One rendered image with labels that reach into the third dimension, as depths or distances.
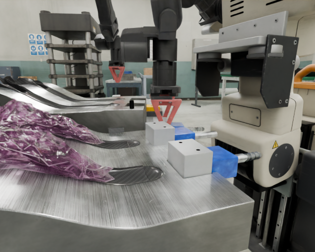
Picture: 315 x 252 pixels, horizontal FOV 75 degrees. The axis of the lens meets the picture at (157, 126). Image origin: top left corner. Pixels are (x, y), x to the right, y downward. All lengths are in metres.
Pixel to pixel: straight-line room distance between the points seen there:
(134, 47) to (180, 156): 0.30
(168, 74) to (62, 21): 4.24
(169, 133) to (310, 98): 0.67
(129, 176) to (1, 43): 7.95
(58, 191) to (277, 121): 0.55
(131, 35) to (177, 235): 0.39
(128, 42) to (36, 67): 7.23
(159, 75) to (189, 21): 6.89
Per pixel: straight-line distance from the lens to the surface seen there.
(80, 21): 4.57
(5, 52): 8.07
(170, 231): 0.19
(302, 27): 0.71
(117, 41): 1.04
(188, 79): 7.20
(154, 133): 0.32
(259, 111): 0.64
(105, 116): 0.46
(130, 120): 0.46
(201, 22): 0.88
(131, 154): 0.30
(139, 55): 0.48
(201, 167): 0.24
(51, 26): 4.70
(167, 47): 0.48
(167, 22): 0.44
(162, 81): 0.48
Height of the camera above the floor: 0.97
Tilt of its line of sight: 15 degrees down
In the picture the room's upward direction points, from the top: straight up
